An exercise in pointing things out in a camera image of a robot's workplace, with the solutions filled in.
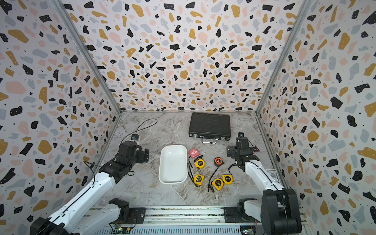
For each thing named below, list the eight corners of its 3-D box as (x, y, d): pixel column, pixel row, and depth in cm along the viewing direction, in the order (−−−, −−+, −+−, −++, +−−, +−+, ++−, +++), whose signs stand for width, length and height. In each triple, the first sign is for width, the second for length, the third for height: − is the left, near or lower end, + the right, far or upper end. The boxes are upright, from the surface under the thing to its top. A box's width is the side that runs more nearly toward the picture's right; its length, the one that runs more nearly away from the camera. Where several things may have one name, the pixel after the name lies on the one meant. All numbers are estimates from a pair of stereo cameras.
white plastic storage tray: (157, 186, 85) (154, 182, 80) (163, 149, 101) (161, 144, 96) (186, 186, 85) (186, 182, 80) (188, 149, 101) (188, 144, 96)
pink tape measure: (191, 158, 97) (191, 157, 95) (188, 151, 100) (188, 149, 99) (199, 155, 99) (199, 153, 97) (196, 148, 102) (196, 146, 100)
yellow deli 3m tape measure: (199, 170, 91) (199, 168, 90) (194, 163, 94) (194, 162, 92) (206, 165, 94) (206, 163, 92) (200, 159, 96) (200, 157, 94)
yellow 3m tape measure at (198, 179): (192, 182, 87) (192, 181, 85) (195, 174, 90) (195, 172, 88) (201, 186, 86) (201, 184, 83) (204, 178, 89) (204, 176, 87)
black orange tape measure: (217, 168, 93) (217, 165, 90) (212, 161, 96) (213, 158, 93) (223, 164, 94) (224, 161, 92) (219, 158, 97) (219, 155, 94)
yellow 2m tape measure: (211, 183, 86) (211, 182, 84) (216, 177, 89) (217, 175, 87) (219, 191, 84) (219, 190, 82) (224, 184, 86) (225, 183, 84)
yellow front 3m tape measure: (222, 184, 86) (223, 183, 84) (221, 175, 90) (222, 174, 87) (232, 184, 86) (233, 183, 84) (231, 175, 90) (232, 174, 87)
